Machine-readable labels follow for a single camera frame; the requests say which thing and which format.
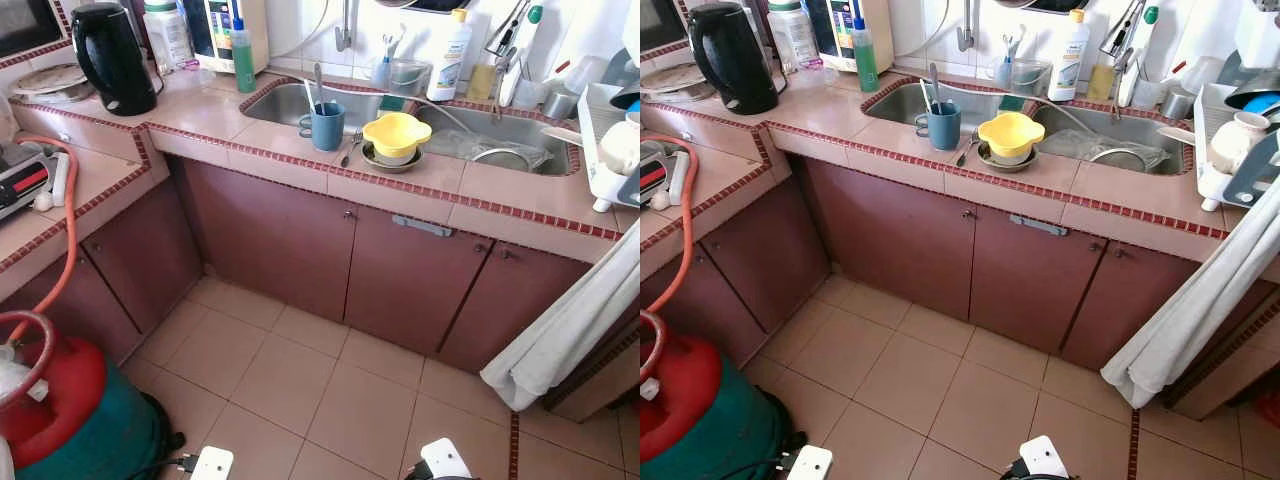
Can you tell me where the shallow steel bowl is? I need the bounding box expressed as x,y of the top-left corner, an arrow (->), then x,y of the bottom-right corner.
976,140 -> 1039,175
360,140 -> 425,175

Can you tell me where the yellow plastic bowl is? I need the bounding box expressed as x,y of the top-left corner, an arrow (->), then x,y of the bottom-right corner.
362,112 -> 434,161
977,111 -> 1047,161

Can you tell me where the blue mug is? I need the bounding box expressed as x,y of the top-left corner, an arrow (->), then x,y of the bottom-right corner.
914,100 -> 963,152
297,100 -> 347,153

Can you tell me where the gas stove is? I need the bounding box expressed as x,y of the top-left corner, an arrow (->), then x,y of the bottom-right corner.
640,140 -> 669,206
0,140 -> 63,223

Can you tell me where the white ceramic pot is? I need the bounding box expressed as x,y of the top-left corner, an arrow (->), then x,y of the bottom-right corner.
597,120 -> 641,178
1208,111 -> 1273,176

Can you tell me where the white hanging towel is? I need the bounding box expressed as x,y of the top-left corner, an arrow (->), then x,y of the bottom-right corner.
1100,175 -> 1280,411
479,218 -> 641,413

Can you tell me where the maroon cabinet door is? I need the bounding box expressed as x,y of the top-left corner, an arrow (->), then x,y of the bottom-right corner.
343,205 -> 493,358
800,158 -> 979,323
966,205 -> 1109,358
438,240 -> 593,376
178,158 -> 358,323
700,178 -> 831,336
1060,240 -> 1201,373
82,178 -> 204,336

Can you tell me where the white dish rack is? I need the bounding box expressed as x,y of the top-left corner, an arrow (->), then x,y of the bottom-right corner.
577,50 -> 641,213
1194,60 -> 1280,213

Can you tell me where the red gas cylinder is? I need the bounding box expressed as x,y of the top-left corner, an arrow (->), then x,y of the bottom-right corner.
0,310 -> 108,471
640,310 -> 724,463

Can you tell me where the steel sink basin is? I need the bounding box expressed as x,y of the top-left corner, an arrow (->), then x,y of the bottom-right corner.
408,100 -> 583,178
1028,100 -> 1197,178
240,80 -> 401,133
860,78 -> 1021,131

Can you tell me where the steel cup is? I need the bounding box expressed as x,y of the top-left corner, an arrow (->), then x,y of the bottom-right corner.
540,85 -> 581,122
1160,85 -> 1199,122

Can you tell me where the steel mesh strainer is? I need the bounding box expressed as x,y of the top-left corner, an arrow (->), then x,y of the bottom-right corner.
470,147 -> 533,173
1088,147 -> 1151,173

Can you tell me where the round steel plate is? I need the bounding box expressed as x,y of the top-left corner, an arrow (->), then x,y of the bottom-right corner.
640,62 -> 709,104
10,62 -> 93,105

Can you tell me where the crumpled clear plastic bag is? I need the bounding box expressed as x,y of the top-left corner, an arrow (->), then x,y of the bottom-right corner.
428,128 -> 553,173
1045,128 -> 1171,173

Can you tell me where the black electric kettle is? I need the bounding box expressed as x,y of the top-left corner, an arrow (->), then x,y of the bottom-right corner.
69,2 -> 159,118
686,1 -> 780,116

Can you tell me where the black microwave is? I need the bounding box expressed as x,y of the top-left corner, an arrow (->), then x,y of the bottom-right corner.
0,0 -> 73,59
640,0 -> 691,59

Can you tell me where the white bottle green cap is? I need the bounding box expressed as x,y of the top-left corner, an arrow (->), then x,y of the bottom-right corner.
1117,5 -> 1162,109
498,4 -> 547,109

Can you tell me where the chrome sink faucet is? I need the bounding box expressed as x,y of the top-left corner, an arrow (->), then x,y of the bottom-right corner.
484,0 -> 533,116
1100,0 -> 1151,116

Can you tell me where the white jar green lid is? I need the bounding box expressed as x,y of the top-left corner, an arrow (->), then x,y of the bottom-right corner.
143,0 -> 195,74
767,0 -> 821,73

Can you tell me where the white detergent bottle yellow cap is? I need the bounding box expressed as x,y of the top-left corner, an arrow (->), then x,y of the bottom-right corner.
1047,8 -> 1092,103
426,8 -> 474,104

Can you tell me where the clear plastic container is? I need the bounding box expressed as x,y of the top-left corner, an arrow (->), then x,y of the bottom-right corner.
388,58 -> 434,99
1008,58 -> 1053,98

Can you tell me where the beige water ionizer machine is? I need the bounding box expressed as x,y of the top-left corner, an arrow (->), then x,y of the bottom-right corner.
803,0 -> 896,75
184,0 -> 270,77

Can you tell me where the green dish soap bottle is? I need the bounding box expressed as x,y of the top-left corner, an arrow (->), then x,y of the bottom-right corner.
851,14 -> 881,94
230,14 -> 259,95

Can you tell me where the orange gas hose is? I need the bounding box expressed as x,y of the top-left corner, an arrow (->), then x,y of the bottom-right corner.
640,132 -> 699,346
3,134 -> 81,346

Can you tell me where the metal cabinet handle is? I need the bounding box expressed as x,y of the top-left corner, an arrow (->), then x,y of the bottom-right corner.
1009,213 -> 1070,239
391,213 -> 454,240

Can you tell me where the thin white hose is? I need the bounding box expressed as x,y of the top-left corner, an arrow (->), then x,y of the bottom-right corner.
925,76 -> 1099,138
300,76 -> 483,137

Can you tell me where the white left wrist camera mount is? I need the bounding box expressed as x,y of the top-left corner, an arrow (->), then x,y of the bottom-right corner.
189,446 -> 235,480
787,445 -> 834,480

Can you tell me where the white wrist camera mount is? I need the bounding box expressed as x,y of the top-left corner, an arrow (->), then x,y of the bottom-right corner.
189,446 -> 235,480
418,437 -> 474,480
1018,435 -> 1071,480
787,445 -> 834,480

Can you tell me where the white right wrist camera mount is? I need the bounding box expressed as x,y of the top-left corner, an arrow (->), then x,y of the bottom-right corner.
418,437 -> 474,480
1018,435 -> 1071,480

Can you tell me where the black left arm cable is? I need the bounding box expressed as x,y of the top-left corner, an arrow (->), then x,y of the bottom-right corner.
128,452 -> 201,479

